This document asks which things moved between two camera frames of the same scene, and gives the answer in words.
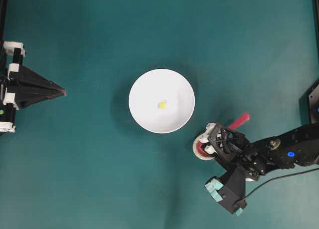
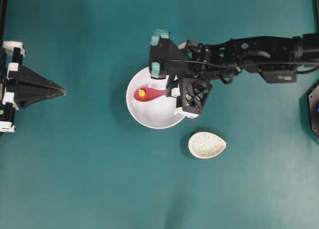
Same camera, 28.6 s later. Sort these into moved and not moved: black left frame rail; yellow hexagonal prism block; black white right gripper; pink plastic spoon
Moved: pink plastic spoon; yellow hexagonal prism block; black white right gripper
Not moved: black left frame rail
